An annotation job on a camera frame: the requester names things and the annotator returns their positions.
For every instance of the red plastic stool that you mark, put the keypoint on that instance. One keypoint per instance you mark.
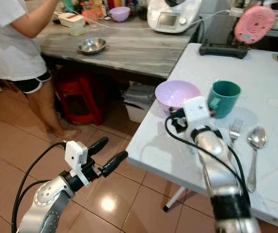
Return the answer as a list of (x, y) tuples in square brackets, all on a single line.
[(78, 94)]

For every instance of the large lilac plastic bowl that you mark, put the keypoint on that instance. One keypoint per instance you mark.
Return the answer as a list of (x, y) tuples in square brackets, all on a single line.
[(173, 93)]

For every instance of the white kitchen appliance with screen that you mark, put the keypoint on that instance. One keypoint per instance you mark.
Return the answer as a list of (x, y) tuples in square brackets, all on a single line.
[(173, 14)]

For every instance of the silver metal spoon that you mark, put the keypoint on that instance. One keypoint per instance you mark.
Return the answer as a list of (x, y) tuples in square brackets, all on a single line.
[(256, 138)]

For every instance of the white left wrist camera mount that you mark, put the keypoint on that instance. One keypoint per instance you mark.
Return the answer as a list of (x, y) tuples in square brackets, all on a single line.
[(74, 156)]

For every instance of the teal plastic cup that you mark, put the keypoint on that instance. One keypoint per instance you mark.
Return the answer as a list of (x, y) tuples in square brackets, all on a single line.
[(226, 97)]

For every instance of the white folding table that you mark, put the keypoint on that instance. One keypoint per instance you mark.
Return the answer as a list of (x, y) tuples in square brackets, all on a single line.
[(251, 77)]

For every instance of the grey marble counter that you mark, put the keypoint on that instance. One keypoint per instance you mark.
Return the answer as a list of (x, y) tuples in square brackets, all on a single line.
[(139, 48)]

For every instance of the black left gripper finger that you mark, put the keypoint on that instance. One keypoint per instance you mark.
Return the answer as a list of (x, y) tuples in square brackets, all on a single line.
[(98, 145), (115, 161)]

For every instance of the small lilac plastic bowl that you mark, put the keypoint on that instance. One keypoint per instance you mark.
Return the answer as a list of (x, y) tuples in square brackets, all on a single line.
[(119, 14)]

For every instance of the white box with red label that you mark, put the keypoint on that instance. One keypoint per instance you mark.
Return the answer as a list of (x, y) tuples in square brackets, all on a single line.
[(68, 18)]

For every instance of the stainless steel bowl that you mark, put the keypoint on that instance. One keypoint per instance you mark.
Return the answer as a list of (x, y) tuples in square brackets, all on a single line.
[(92, 45)]

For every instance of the pink round appliance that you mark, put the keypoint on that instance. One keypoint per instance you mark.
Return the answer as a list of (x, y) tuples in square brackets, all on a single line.
[(254, 24)]

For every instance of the person in white shirt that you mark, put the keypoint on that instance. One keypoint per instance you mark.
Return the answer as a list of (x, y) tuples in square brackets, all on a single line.
[(8, 43)]

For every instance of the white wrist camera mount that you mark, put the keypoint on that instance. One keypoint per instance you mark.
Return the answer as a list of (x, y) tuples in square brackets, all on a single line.
[(197, 109), (74, 156)]

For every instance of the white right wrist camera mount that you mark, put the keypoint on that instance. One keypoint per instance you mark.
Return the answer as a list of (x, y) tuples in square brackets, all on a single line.
[(197, 109)]

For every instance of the silver metal fork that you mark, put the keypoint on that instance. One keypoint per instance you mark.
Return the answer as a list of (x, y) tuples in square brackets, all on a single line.
[(235, 128)]

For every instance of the white storage box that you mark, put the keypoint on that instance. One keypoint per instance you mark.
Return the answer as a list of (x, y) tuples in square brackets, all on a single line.
[(136, 104)]

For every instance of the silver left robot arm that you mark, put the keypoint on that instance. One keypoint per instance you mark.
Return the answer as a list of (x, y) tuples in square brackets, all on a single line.
[(44, 204)]

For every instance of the black appliance base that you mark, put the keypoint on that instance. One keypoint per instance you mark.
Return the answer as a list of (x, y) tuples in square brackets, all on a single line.
[(224, 50)]

